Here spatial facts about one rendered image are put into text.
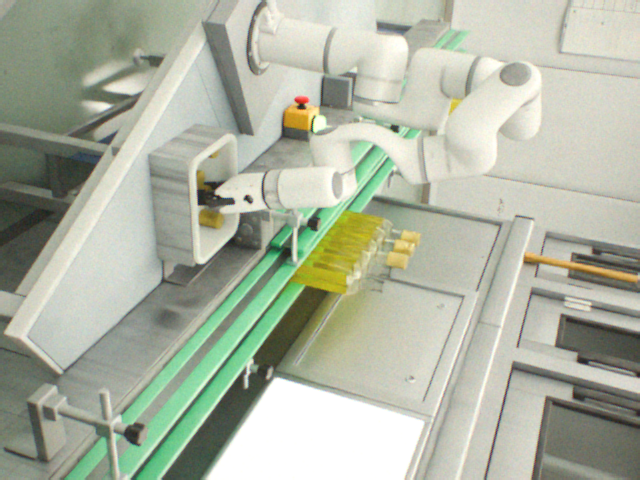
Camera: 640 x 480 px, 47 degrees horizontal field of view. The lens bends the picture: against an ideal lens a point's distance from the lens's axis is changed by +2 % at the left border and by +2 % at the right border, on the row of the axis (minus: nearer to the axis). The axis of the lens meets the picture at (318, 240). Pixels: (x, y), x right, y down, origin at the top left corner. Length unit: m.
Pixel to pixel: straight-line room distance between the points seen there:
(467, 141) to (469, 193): 6.77
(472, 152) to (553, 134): 6.40
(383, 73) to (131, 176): 0.53
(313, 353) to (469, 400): 0.34
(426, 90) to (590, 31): 5.97
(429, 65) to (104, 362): 0.80
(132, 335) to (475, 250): 1.07
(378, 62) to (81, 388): 0.81
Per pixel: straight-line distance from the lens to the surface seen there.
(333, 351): 1.60
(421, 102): 1.46
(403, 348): 1.63
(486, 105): 1.30
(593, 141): 7.68
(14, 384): 1.64
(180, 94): 1.43
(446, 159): 1.33
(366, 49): 1.50
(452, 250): 2.07
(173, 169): 1.35
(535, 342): 1.79
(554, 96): 7.56
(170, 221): 1.40
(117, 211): 1.32
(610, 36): 7.38
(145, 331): 1.36
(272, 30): 1.55
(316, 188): 1.30
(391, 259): 1.67
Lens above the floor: 1.46
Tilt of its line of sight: 18 degrees down
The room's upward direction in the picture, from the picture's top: 103 degrees clockwise
